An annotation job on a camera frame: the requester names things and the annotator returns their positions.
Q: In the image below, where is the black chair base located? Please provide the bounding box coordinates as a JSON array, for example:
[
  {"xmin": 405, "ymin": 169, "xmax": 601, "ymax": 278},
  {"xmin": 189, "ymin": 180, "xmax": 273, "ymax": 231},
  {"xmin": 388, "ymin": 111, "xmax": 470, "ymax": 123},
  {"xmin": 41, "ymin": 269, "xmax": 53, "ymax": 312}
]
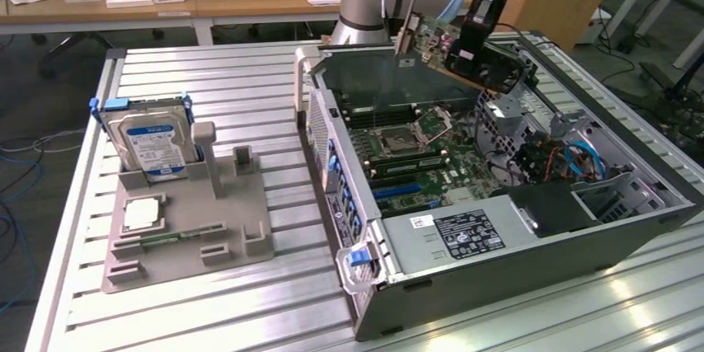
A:
[{"xmin": 29, "ymin": 32, "xmax": 114, "ymax": 79}]

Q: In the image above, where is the grey power supply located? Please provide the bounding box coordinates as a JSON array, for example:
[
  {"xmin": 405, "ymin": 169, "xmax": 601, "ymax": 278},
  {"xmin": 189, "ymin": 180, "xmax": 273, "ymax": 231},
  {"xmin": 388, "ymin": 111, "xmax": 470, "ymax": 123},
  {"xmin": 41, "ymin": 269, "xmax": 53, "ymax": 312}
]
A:
[{"xmin": 377, "ymin": 195, "xmax": 538, "ymax": 285}]

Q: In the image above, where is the wooden cabinet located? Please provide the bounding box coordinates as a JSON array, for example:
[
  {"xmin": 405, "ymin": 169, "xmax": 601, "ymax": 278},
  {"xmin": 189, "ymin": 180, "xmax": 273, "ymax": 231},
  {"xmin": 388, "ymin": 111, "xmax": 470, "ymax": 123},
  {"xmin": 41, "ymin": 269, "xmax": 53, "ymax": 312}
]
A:
[{"xmin": 456, "ymin": 0, "xmax": 632, "ymax": 50}]

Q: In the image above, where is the silver chipset heatsink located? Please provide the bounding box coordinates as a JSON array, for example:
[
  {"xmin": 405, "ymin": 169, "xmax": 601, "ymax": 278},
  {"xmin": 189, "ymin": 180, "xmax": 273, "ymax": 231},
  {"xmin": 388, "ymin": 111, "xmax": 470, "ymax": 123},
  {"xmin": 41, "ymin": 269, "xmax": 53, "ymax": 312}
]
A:
[{"xmin": 442, "ymin": 185, "xmax": 474, "ymax": 205}]

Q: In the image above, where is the blue wire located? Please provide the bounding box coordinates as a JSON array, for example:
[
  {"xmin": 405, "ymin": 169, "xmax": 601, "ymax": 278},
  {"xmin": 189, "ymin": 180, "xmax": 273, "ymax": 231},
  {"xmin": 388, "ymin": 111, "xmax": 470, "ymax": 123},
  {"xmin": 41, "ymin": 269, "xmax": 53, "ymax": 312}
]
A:
[{"xmin": 562, "ymin": 140, "xmax": 606, "ymax": 183}]

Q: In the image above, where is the green graphics card black fan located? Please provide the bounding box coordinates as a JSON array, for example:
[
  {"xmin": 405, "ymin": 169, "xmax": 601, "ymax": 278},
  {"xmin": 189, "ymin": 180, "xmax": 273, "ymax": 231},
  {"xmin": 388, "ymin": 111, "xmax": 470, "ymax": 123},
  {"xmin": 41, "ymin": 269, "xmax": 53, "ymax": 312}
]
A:
[{"xmin": 390, "ymin": 12, "xmax": 532, "ymax": 96}]

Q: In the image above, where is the hard disk blue carrier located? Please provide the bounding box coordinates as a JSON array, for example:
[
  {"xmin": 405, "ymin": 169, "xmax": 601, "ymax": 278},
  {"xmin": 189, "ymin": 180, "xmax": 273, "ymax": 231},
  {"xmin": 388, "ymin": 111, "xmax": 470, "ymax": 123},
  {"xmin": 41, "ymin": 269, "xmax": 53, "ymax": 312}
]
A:
[{"xmin": 86, "ymin": 96, "xmax": 198, "ymax": 184}]

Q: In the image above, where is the open dark PC case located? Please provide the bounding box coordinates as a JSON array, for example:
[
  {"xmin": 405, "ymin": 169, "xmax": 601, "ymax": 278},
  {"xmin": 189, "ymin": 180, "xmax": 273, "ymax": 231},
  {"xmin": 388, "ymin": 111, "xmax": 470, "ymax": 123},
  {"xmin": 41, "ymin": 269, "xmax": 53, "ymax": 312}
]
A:
[{"xmin": 293, "ymin": 30, "xmax": 697, "ymax": 343}]

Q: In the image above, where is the metal socket cover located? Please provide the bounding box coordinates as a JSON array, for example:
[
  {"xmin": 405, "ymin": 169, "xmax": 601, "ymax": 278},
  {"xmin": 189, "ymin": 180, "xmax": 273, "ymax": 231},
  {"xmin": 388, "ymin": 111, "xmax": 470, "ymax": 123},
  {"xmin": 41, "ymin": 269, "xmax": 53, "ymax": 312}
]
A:
[{"xmin": 414, "ymin": 106, "xmax": 457, "ymax": 143}]

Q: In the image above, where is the CPU socket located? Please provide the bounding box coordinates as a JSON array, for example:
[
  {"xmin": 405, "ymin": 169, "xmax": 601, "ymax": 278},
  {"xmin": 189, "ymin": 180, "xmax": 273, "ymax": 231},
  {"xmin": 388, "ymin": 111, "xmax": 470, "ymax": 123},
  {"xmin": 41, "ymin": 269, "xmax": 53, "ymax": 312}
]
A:
[{"xmin": 378, "ymin": 127, "xmax": 422, "ymax": 159}]

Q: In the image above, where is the metal disk bay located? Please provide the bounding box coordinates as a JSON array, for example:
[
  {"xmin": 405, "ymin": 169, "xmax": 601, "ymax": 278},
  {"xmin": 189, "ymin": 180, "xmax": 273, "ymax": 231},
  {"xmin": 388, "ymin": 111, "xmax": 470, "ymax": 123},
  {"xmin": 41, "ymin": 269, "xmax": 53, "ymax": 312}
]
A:
[{"xmin": 569, "ymin": 164, "xmax": 669, "ymax": 225}]

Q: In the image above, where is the blue floor cable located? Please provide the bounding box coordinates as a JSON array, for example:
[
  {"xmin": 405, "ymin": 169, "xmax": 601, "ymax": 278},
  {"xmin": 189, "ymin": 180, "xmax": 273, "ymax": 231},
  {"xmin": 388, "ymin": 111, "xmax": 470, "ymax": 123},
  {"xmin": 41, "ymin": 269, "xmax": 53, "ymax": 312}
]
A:
[{"xmin": 0, "ymin": 153, "xmax": 48, "ymax": 312}]

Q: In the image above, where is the grey parts rack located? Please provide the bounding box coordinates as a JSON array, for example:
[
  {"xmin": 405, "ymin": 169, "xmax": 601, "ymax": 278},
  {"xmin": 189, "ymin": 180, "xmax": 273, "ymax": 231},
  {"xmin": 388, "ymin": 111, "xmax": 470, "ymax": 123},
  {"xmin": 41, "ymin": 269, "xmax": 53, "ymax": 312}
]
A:
[{"xmin": 101, "ymin": 120, "xmax": 276, "ymax": 295}]

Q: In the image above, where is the green RAM stick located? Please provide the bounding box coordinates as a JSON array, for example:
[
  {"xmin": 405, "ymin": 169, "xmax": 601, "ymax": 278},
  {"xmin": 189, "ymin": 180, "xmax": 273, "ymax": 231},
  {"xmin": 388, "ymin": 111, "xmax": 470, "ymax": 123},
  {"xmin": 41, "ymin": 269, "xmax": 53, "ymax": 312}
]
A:
[
  {"xmin": 370, "ymin": 157, "xmax": 446, "ymax": 176},
  {"xmin": 117, "ymin": 230, "xmax": 226, "ymax": 246}
]

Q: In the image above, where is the blue expansion slot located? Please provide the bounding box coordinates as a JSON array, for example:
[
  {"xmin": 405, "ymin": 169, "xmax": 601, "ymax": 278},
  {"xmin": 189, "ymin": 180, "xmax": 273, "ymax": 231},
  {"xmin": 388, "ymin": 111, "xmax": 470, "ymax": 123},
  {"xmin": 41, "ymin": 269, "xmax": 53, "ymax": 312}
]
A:
[{"xmin": 373, "ymin": 182, "xmax": 422, "ymax": 200}]

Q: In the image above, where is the silver CPU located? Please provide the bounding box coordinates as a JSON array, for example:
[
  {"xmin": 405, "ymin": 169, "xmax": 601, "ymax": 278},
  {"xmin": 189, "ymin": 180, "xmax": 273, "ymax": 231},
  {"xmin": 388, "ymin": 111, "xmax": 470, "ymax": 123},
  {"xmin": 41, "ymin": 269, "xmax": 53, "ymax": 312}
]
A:
[{"xmin": 121, "ymin": 199, "xmax": 164, "ymax": 229}]

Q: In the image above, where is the green motherboard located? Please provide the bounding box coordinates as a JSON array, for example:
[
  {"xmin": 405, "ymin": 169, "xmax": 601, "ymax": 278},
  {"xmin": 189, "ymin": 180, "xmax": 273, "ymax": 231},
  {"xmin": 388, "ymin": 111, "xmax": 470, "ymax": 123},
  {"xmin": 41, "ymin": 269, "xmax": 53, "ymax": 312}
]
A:
[{"xmin": 334, "ymin": 96, "xmax": 518, "ymax": 221}]

